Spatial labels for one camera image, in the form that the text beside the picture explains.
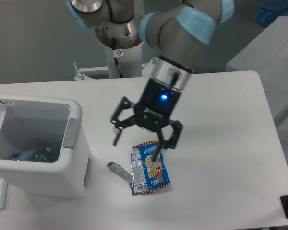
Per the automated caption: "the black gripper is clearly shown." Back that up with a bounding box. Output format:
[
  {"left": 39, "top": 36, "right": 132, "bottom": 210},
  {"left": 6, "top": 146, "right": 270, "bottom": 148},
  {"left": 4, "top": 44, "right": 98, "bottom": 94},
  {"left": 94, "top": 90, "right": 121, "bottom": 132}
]
[{"left": 110, "top": 78, "right": 183, "bottom": 161}]

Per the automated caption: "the clear plastic water bottle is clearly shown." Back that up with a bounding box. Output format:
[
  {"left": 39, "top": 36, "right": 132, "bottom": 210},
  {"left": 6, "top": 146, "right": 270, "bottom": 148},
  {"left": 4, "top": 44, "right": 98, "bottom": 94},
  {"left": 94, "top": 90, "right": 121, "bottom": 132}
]
[{"left": 10, "top": 146, "right": 60, "bottom": 163}]

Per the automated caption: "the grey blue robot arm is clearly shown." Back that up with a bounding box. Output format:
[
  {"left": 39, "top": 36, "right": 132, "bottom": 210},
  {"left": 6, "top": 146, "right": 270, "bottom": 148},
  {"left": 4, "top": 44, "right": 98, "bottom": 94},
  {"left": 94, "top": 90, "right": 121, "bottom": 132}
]
[{"left": 66, "top": 0, "right": 234, "bottom": 160}]

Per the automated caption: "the white open trash can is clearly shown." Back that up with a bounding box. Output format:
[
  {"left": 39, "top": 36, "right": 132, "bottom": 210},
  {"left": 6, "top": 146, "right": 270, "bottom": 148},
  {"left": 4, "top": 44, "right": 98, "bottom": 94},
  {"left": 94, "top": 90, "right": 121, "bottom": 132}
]
[{"left": 0, "top": 95, "right": 91, "bottom": 197}]

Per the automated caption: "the blue snack wrapper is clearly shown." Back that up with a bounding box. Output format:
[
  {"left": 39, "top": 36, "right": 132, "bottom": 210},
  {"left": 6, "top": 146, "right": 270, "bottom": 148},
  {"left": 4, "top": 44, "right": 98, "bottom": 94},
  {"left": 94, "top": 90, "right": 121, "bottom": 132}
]
[{"left": 131, "top": 140, "right": 170, "bottom": 196}]

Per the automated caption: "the torn silver wrapper strip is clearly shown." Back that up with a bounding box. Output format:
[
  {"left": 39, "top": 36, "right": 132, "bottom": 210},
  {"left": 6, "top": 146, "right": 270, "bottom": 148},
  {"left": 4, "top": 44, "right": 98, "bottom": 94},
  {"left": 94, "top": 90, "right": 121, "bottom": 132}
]
[{"left": 106, "top": 161, "right": 132, "bottom": 186}]

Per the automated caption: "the green bottle in bin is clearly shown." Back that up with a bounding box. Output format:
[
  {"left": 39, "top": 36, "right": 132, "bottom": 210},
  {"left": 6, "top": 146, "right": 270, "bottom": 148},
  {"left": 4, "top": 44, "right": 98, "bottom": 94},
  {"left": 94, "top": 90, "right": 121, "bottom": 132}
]
[{"left": 33, "top": 147, "right": 60, "bottom": 163}]

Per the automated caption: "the white side cabinet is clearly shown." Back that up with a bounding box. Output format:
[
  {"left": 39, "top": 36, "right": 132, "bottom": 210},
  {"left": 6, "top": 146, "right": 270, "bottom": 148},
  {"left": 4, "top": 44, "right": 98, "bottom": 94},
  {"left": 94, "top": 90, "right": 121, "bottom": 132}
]
[{"left": 226, "top": 16, "right": 288, "bottom": 164}]

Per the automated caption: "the blue object in background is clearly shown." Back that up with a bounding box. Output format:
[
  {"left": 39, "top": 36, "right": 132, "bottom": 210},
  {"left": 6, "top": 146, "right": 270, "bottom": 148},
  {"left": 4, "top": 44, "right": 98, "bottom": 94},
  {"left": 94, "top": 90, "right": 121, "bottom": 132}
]
[{"left": 257, "top": 0, "right": 288, "bottom": 27}]

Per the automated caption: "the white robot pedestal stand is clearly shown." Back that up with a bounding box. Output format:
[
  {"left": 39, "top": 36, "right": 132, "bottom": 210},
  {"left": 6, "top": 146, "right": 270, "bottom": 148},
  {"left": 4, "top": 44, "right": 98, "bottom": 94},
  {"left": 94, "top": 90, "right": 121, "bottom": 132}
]
[{"left": 74, "top": 42, "right": 158, "bottom": 81}]

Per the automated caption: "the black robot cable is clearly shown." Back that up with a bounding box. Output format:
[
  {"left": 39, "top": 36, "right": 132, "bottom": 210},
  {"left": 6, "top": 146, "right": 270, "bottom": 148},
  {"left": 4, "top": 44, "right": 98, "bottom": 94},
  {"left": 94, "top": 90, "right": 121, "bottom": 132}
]
[{"left": 111, "top": 37, "right": 123, "bottom": 79}]

